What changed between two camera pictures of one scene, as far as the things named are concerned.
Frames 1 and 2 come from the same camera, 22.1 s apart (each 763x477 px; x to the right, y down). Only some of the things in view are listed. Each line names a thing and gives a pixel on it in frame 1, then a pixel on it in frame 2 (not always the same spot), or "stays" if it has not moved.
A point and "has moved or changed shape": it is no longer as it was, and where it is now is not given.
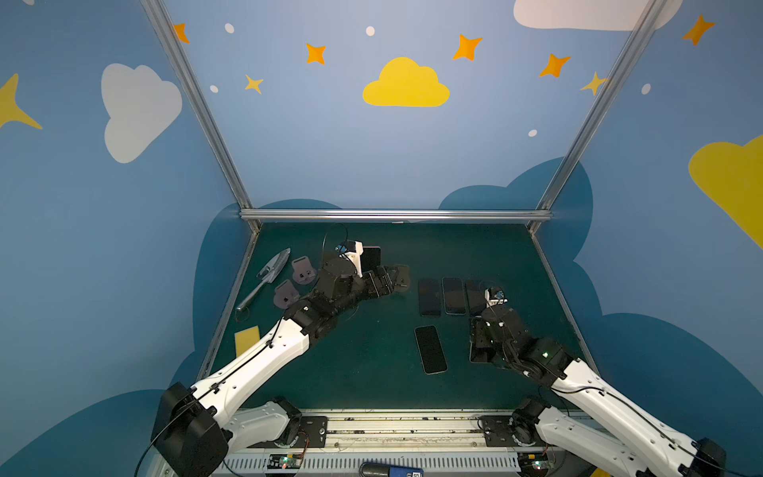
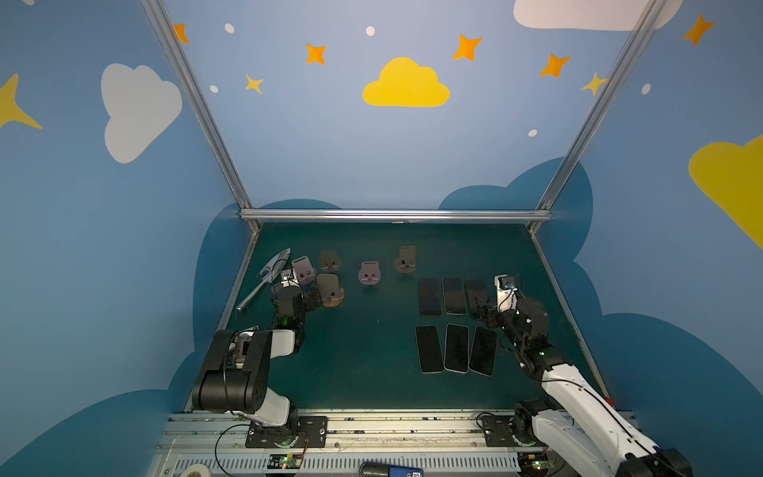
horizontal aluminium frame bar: x=395 y=215 stays
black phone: x=372 y=257 has moved or changed shape
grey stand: x=303 y=273 stays
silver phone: x=479 y=351 to x=456 y=348
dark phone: x=476 y=297 stays
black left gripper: x=370 y=282 to x=307 y=298
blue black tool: x=382 y=469 stays
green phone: x=430 y=350 stays
